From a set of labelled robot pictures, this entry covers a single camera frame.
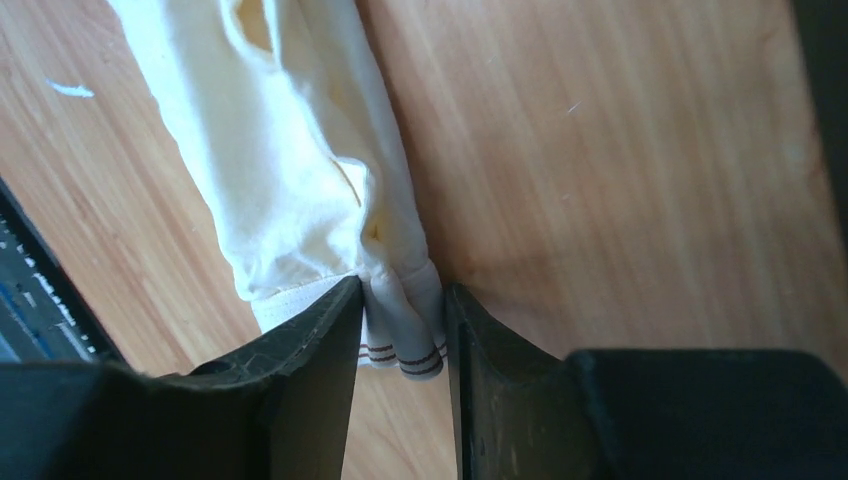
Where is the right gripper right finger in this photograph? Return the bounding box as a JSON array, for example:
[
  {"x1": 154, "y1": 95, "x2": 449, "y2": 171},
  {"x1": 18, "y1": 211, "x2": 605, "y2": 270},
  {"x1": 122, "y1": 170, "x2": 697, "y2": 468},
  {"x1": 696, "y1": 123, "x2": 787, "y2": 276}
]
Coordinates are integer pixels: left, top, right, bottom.
[{"x1": 445, "y1": 284, "x2": 847, "y2": 479}]

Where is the beige underwear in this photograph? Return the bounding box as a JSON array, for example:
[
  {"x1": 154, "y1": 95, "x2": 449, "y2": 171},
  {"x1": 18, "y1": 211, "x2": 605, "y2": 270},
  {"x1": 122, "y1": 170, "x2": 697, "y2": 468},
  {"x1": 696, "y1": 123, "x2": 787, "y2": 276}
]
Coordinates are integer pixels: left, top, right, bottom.
[{"x1": 112, "y1": 1, "x2": 447, "y2": 381}]

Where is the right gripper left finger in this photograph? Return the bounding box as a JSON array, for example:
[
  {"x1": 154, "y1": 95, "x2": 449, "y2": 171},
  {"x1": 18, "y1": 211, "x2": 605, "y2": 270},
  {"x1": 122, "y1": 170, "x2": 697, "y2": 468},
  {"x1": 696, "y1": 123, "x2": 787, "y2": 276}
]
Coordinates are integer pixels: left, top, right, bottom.
[{"x1": 1, "y1": 277, "x2": 363, "y2": 479}]

